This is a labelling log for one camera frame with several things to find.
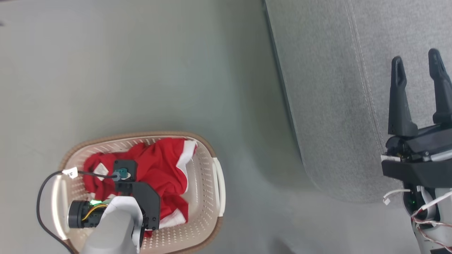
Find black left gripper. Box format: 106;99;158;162
68;199;108;229

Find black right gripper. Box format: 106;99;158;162
381;48;452;189

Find red garment with white trim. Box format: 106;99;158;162
83;138;197;238

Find beige perforated laundry basket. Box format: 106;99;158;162
51;132;226;254

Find grey fabric sofa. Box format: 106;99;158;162
263;0;452;204

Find white cable with connector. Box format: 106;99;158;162
383;189;412;206

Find red and white twisted wires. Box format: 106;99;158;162
411;192;452;248

